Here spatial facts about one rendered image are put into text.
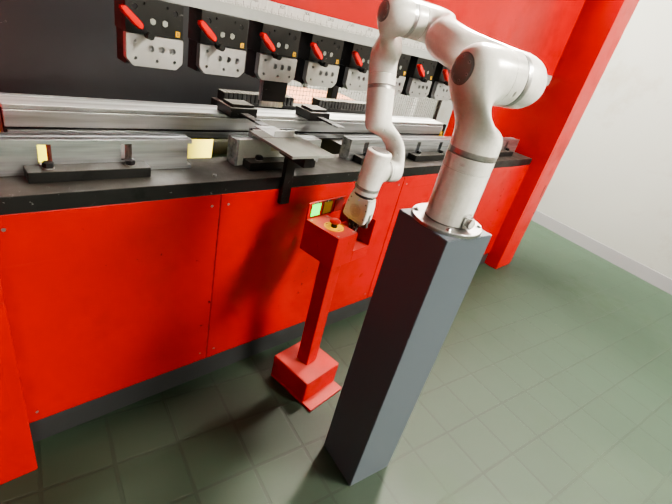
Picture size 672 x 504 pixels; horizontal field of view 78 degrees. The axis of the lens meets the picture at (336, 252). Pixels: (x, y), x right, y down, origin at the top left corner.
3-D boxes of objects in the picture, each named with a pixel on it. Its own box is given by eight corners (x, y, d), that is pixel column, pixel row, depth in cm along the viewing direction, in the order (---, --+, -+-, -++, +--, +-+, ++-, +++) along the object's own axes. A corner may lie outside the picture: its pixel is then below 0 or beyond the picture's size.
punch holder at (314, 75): (304, 84, 148) (313, 34, 140) (290, 79, 153) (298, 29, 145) (335, 88, 158) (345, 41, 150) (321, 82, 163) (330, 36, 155)
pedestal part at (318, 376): (310, 412, 170) (315, 392, 164) (270, 375, 182) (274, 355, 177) (341, 389, 184) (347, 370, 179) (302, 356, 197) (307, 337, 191)
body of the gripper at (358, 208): (348, 185, 143) (339, 213, 149) (370, 199, 139) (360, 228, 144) (361, 183, 149) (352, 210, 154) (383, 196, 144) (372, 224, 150)
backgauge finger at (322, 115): (330, 131, 178) (332, 119, 176) (294, 113, 193) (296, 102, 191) (350, 131, 186) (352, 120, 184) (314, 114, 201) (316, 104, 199)
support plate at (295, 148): (292, 159, 131) (292, 156, 130) (248, 132, 146) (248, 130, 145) (334, 157, 142) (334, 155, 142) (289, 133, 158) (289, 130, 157)
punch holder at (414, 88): (407, 96, 188) (419, 57, 180) (394, 91, 193) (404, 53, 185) (427, 98, 198) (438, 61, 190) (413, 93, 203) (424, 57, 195)
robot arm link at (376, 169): (373, 180, 148) (352, 179, 143) (385, 145, 141) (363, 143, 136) (386, 192, 142) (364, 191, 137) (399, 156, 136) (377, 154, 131)
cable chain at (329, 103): (318, 108, 210) (319, 99, 209) (311, 104, 214) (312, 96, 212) (375, 111, 239) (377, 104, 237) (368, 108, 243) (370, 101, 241)
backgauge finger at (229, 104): (250, 129, 152) (252, 116, 150) (216, 109, 167) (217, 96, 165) (277, 130, 160) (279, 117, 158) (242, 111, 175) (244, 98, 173)
